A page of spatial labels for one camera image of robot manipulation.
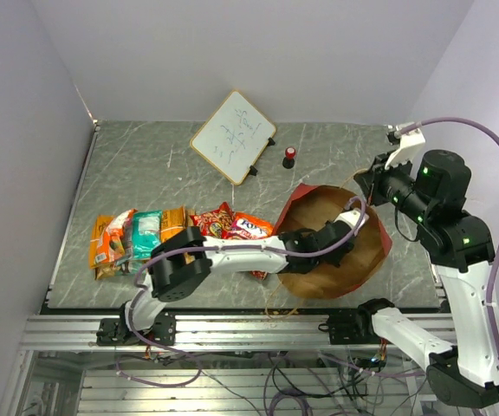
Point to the teal candy packet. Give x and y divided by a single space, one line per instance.
142 235

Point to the small yellow-framed whiteboard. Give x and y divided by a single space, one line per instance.
234 137

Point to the red black stamp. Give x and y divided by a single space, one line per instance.
288 161

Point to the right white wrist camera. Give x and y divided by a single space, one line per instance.
410 140

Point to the orange snack packet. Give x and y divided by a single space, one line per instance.
102 234

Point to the red brown paper bag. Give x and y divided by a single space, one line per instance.
309 207

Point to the orange white Fox's candy packet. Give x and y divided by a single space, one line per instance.
247 227

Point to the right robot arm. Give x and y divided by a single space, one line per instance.
462 254

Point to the tan chips bag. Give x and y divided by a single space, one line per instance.
111 271

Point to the aluminium mounting rail frame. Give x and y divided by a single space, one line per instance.
223 363

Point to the red chips packet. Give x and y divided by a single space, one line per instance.
214 223

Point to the orange pink candy packet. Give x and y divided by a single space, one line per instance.
109 232

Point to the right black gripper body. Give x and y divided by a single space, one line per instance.
392 185

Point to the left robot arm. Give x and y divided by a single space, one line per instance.
179 266

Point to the dark red Doritos bag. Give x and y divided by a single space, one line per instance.
260 275

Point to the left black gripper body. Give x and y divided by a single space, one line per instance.
338 260

